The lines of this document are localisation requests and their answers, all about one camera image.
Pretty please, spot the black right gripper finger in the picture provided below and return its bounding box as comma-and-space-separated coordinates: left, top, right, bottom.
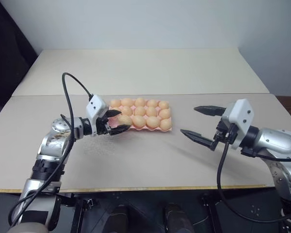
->
180, 129, 220, 151
193, 105, 226, 117

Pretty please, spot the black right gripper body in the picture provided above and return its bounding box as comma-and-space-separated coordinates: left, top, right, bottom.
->
213, 116, 235, 147

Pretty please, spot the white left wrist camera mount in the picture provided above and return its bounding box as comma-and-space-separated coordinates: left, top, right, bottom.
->
85, 95, 110, 137

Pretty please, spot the black frame under table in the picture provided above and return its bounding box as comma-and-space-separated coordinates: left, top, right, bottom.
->
58, 189, 289, 233

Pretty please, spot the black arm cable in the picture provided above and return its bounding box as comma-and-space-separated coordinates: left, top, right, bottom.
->
8, 72, 93, 226
217, 142, 291, 223

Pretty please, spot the pink egg tray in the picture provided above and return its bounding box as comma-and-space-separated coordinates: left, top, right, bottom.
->
108, 98, 173, 133

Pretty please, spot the dark rounded shape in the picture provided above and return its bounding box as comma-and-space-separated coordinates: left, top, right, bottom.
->
164, 203, 194, 233
110, 205, 136, 233

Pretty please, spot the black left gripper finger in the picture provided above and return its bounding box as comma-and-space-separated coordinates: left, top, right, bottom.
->
110, 124, 130, 137
106, 109, 122, 119

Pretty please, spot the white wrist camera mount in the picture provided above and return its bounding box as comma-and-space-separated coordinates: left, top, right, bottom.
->
220, 98, 254, 150
85, 95, 110, 137

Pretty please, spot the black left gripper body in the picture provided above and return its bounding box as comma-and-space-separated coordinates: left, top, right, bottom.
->
96, 116, 113, 136

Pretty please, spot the black curtain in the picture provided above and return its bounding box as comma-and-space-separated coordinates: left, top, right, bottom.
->
0, 0, 38, 107

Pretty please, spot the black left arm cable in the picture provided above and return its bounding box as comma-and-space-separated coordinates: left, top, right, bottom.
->
8, 72, 93, 226

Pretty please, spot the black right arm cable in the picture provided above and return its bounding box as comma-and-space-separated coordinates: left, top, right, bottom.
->
217, 142, 291, 223

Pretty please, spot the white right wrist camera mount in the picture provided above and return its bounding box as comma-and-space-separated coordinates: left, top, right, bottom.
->
220, 98, 254, 150

